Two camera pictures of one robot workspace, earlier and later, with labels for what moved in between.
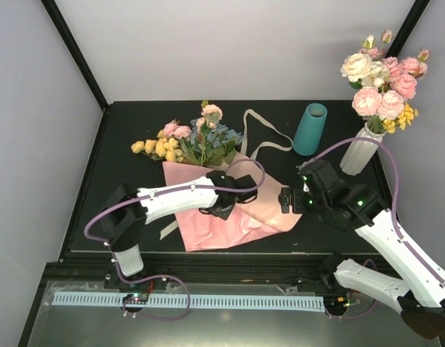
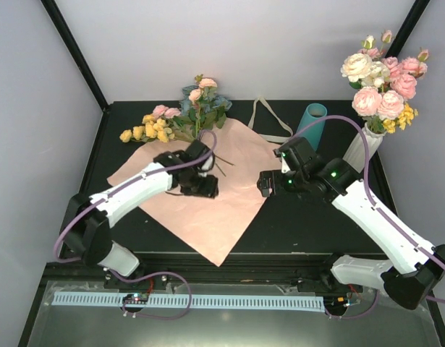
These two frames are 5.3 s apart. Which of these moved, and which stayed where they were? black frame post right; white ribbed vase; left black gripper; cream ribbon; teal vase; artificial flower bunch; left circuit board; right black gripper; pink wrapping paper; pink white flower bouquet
Moved: pink wrapping paper; right black gripper; left black gripper; artificial flower bunch; cream ribbon
Stayed: white ribbed vase; teal vase; black frame post right; pink white flower bouquet; left circuit board
